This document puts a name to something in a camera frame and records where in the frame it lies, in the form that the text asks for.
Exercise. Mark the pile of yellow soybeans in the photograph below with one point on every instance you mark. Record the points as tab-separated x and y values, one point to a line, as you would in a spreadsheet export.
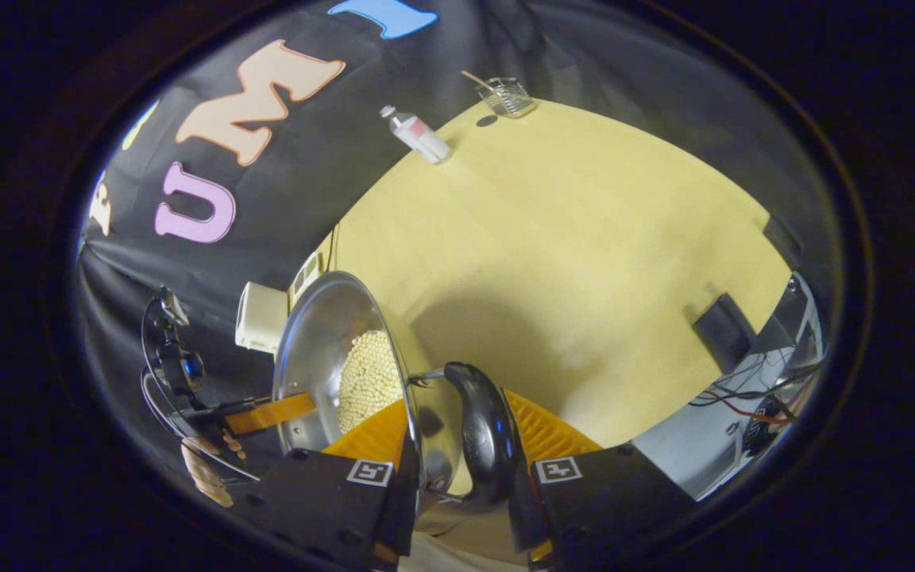
370	381

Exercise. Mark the wooden stick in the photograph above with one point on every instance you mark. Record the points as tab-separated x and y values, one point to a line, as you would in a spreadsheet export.
475	78

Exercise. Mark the person's beige clothing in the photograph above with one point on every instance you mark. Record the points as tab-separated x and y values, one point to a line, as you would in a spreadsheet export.
465	536

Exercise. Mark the white toaster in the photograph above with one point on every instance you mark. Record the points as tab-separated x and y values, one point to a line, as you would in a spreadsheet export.
260	318

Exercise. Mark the small clear bottle white label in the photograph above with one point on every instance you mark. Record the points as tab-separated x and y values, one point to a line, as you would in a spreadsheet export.
422	139

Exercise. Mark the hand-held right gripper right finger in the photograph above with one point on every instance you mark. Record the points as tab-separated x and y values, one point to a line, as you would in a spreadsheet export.
600	500

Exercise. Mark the black round table grommet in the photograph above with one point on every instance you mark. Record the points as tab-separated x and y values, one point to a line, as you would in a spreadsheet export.
487	121

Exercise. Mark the black table bracket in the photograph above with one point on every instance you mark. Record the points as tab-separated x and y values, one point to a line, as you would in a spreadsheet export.
783	242
723	330

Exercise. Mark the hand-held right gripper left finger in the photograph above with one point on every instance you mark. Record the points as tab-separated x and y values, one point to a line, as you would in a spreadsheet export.
322	500

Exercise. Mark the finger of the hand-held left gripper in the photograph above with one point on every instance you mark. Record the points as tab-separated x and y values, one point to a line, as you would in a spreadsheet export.
271	413

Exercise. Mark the white divided dish of beans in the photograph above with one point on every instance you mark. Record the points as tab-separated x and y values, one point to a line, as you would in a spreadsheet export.
306	274

